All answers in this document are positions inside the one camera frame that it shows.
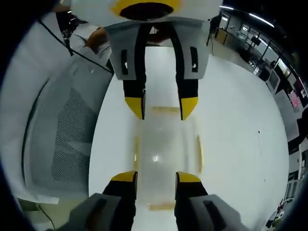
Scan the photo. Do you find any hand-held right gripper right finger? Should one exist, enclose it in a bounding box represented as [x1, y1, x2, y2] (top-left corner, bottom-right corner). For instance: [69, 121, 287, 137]
[174, 171, 244, 231]

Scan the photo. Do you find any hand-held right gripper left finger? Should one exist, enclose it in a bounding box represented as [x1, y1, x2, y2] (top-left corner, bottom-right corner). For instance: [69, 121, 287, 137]
[68, 170, 139, 231]

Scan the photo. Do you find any clear plastic buckle box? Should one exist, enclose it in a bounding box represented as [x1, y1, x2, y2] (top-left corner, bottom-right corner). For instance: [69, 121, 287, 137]
[133, 105, 205, 212]

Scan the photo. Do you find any wooden board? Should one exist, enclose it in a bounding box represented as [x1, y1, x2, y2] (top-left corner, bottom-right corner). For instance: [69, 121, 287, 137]
[215, 27, 229, 46]

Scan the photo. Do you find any white paper sheet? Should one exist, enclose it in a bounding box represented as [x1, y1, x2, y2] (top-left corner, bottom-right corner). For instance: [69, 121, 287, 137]
[17, 192, 60, 205]

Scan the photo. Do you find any grey mesh office chair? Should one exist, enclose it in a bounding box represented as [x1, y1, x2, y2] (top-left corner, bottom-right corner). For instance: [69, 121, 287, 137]
[21, 57, 114, 200]

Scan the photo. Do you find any thin black cable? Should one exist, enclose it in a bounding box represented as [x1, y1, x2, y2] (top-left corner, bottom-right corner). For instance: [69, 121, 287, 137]
[38, 19, 114, 73]

